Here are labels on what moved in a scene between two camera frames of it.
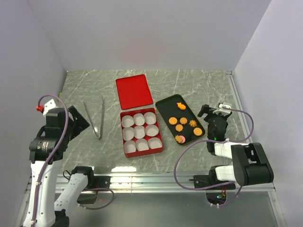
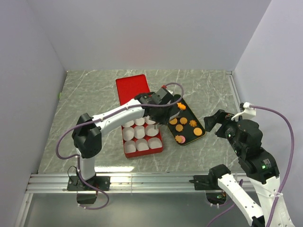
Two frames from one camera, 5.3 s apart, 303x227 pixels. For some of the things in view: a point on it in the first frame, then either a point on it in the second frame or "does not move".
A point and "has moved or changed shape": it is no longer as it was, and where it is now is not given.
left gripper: (79, 124) to (164, 119)
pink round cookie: (183, 139) does not move
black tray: (183, 124) does not move
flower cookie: (179, 127) does not move
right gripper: (206, 109) to (221, 116)
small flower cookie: (183, 120) does not move
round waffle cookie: (173, 120) does not move
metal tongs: (98, 136) has moved or changed shape
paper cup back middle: (138, 119) does not move
